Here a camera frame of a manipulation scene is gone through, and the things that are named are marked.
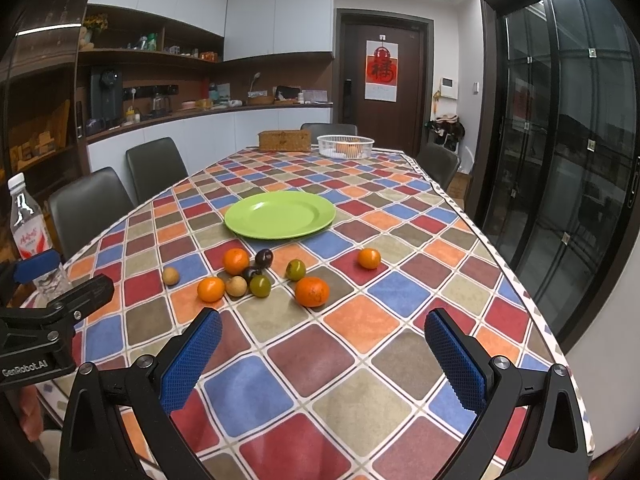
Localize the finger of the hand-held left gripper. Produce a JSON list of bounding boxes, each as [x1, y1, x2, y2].
[[47, 274, 116, 334], [0, 251, 62, 306]]

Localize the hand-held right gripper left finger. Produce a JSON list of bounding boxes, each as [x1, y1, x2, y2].
[[59, 307, 223, 480]]

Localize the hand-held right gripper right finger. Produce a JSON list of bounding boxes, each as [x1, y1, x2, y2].
[[424, 307, 596, 480]]

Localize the large orange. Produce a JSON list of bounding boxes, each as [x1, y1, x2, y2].
[[294, 276, 331, 308]]

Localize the green plate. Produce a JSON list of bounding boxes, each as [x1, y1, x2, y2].
[[224, 190, 336, 240]]

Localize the clear plastic water bottle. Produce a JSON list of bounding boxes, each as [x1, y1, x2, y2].
[[9, 172, 73, 306]]

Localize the grey leather chair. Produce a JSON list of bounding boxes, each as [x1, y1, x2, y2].
[[416, 142, 461, 191], [300, 123, 359, 144], [47, 167, 136, 261], [125, 137, 190, 204]]

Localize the colourful checked tablecloth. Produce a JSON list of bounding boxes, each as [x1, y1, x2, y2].
[[20, 146, 596, 480]]

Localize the black coffee machine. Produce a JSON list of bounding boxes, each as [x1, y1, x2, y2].
[[90, 67, 124, 131]]

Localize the white lower cabinets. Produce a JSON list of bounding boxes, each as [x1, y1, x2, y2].
[[85, 106, 333, 176]]

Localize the white cabinets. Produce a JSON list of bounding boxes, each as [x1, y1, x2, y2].
[[85, 106, 333, 176], [87, 0, 335, 63]]

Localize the dark framed glass doors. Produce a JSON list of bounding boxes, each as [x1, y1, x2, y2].
[[480, 0, 640, 356]]

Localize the pile of clothes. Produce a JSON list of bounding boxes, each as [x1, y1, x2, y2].
[[427, 115, 466, 151]]

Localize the woven rattan box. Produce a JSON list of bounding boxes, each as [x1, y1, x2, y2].
[[258, 130, 311, 151]]

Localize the white plastic basket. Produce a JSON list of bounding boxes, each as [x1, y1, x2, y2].
[[316, 134, 377, 160]]

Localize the dark brown door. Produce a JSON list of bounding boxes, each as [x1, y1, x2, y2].
[[336, 8, 434, 153]]

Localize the white upper cabinets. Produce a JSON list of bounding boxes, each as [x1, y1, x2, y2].
[[87, 0, 335, 63]]

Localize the black wall socket strip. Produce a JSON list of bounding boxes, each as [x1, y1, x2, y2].
[[122, 84, 179, 98]]

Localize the red wall calendar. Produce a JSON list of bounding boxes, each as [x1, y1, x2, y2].
[[366, 40, 401, 102]]

